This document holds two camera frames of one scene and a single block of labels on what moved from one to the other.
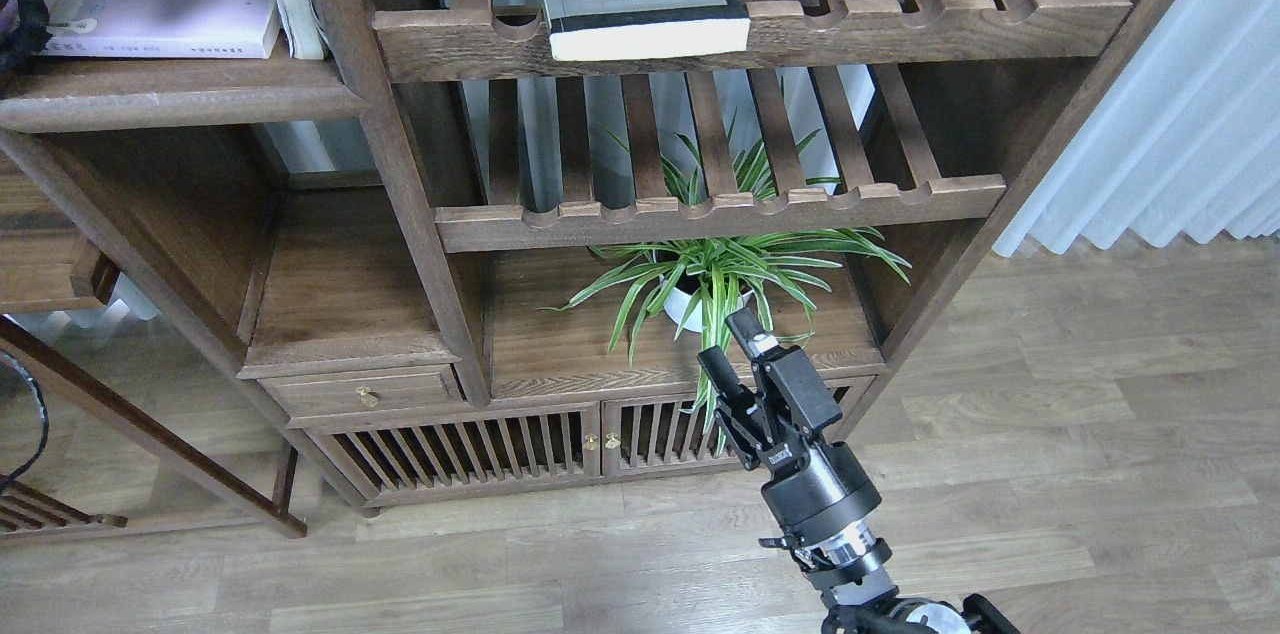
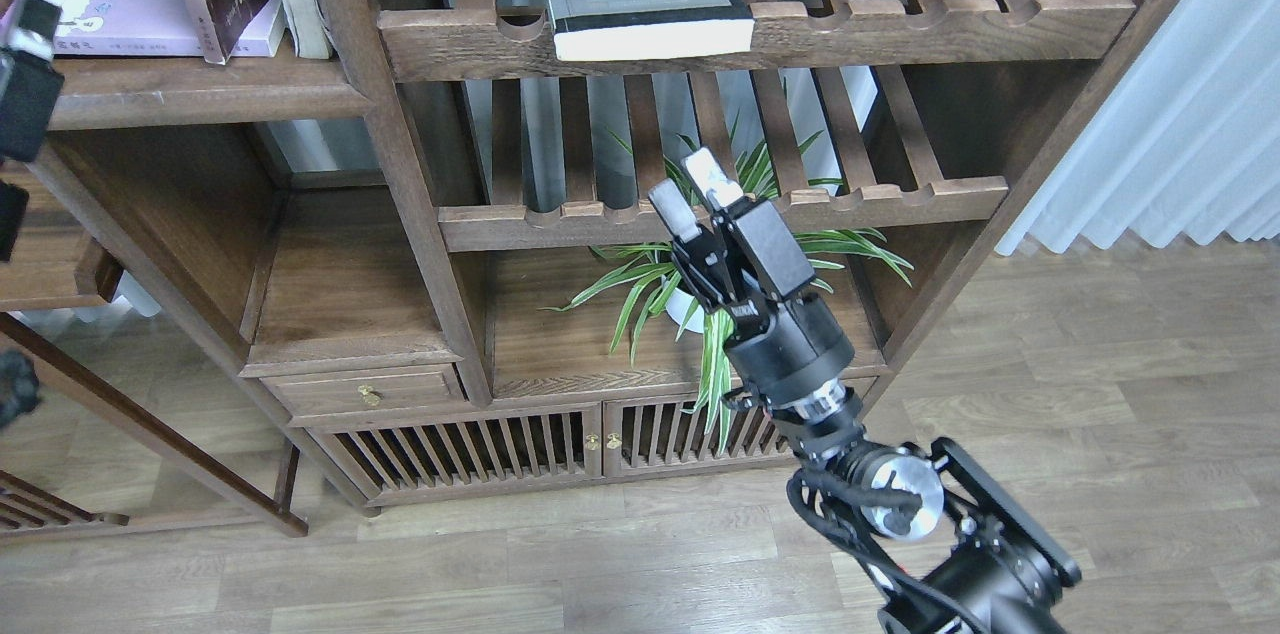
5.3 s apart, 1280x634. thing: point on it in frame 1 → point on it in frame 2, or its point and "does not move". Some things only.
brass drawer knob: x=364 y=397 does not move
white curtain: x=1187 y=139 does not move
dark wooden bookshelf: x=504 y=201 does not move
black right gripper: x=783 y=419 → x=745 y=265
